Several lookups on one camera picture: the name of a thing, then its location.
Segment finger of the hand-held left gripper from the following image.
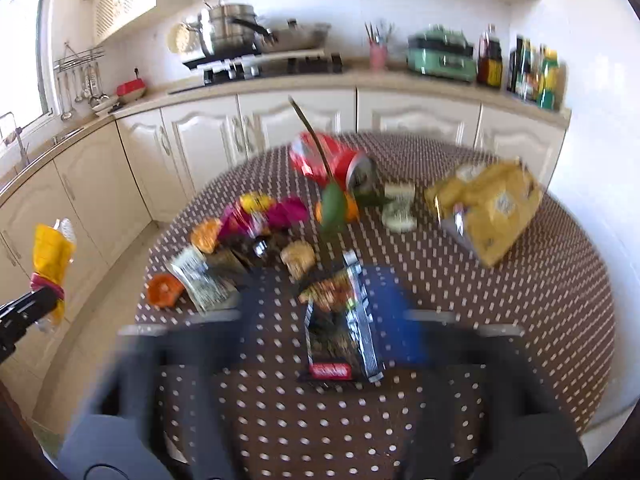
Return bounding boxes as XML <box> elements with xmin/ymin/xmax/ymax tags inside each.
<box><xmin>0</xmin><ymin>286</ymin><xmax>60</xmax><ymax>361</ymax></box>

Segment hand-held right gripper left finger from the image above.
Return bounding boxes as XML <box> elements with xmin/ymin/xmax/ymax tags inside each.
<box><xmin>92</xmin><ymin>267</ymin><xmax>288</xmax><ymax>480</ymax></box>

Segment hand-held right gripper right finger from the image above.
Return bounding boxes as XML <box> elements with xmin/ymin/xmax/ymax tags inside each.
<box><xmin>364</xmin><ymin>265</ymin><xmax>558</xmax><ymax>480</ymax></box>

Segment yellow snack packet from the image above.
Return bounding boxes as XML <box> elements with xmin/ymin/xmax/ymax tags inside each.
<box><xmin>31</xmin><ymin>219</ymin><xmax>78</xmax><ymax>333</ymax></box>

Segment dark snack packet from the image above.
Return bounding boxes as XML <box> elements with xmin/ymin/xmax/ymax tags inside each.
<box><xmin>298</xmin><ymin>250</ymin><xmax>386</xmax><ymax>386</ymax></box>

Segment red soda can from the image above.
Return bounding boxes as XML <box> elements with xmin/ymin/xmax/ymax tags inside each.
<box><xmin>288</xmin><ymin>131</ymin><xmax>379</xmax><ymax>197</ymax></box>

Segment dark shiny wrapper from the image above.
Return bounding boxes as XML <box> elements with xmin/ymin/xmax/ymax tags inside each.
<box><xmin>219</xmin><ymin>232</ymin><xmax>282</xmax><ymax>275</ymax></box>

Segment brown walnut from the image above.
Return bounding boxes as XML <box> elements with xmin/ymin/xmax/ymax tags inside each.
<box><xmin>279</xmin><ymin>240</ymin><xmax>317</xmax><ymax>279</ymax></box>

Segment silver white packet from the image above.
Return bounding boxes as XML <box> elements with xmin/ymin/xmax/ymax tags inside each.
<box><xmin>166</xmin><ymin>246</ymin><xmax>242</xmax><ymax>314</ymax></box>

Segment small orange peel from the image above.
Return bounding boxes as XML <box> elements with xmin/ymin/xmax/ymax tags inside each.
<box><xmin>189</xmin><ymin>217</ymin><xmax>224</xmax><ymax>254</ymax></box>

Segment pink yellow wrapper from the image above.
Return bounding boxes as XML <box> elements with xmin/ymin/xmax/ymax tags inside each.
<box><xmin>220</xmin><ymin>194</ymin><xmax>309</xmax><ymax>237</ymax></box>

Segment large orange peel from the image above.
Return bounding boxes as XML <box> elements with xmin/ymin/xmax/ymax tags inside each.
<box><xmin>147</xmin><ymin>273</ymin><xmax>185</xmax><ymax>309</ymax></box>

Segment brown polka dot tablecloth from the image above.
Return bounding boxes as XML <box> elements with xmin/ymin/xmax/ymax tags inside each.
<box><xmin>134</xmin><ymin>132</ymin><xmax>617</xmax><ymax>466</ymax></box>

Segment crumpled white green wrapper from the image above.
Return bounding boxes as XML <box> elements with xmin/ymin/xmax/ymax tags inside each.
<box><xmin>382</xmin><ymin>182</ymin><xmax>417</xmax><ymax>234</ymax></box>

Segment tangerine with leafy stem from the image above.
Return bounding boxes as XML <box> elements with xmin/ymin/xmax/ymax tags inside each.
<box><xmin>288</xmin><ymin>96</ymin><xmax>396</xmax><ymax>237</ymax></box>

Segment large yellow snack bag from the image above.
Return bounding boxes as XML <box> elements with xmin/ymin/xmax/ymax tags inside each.
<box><xmin>424</xmin><ymin>159</ymin><xmax>544</xmax><ymax>269</ymax></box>

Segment metal faucet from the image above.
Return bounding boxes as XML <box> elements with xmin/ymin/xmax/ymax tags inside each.
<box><xmin>0</xmin><ymin>112</ymin><xmax>32</xmax><ymax>169</ymax></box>

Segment cream kitchen base cabinets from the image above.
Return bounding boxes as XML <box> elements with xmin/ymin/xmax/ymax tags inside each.
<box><xmin>0</xmin><ymin>72</ymin><xmax>573</xmax><ymax>376</ymax></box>

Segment black gas stove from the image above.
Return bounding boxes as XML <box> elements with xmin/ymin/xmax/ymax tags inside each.
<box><xmin>182</xmin><ymin>51</ymin><xmax>347</xmax><ymax>86</ymax></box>

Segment hanging utensil rack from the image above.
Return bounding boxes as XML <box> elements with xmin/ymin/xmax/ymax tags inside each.
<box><xmin>53</xmin><ymin>42</ymin><xmax>112</xmax><ymax>122</ymax></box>

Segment red bowl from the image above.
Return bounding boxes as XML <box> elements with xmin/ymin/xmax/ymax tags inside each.
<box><xmin>117</xmin><ymin>78</ymin><xmax>149</xmax><ymax>102</ymax></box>

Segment window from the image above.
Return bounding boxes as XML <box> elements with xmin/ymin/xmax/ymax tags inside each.
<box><xmin>0</xmin><ymin>0</ymin><xmax>54</xmax><ymax>131</ymax></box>

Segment pink utensil holder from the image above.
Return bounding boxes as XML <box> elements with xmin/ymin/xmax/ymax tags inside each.
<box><xmin>364</xmin><ymin>20</ymin><xmax>397</xmax><ymax>72</ymax></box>

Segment green countertop appliance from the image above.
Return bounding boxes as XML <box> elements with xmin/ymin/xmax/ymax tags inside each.
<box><xmin>405</xmin><ymin>24</ymin><xmax>477</xmax><ymax>84</ymax></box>

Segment steel wok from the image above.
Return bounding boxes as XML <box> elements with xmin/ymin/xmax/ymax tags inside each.
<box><xmin>229</xmin><ymin>17</ymin><xmax>332</xmax><ymax>54</ymax></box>

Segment steel steamer pot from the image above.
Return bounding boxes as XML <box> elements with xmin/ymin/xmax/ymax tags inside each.
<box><xmin>182</xmin><ymin>0</ymin><xmax>262</xmax><ymax>59</ymax></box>

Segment row of sauce bottles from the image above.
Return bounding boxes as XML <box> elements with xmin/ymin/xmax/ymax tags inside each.
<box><xmin>476</xmin><ymin>24</ymin><xmax>504</xmax><ymax>89</ymax></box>

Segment tall dark bottle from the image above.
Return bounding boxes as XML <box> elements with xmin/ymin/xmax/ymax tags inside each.
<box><xmin>507</xmin><ymin>35</ymin><xmax>532</xmax><ymax>95</ymax></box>

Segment yellow green oil bottle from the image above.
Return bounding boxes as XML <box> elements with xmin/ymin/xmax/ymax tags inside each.
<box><xmin>537</xmin><ymin>48</ymin><xmax>562</xmax><ymax>111</ymax></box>

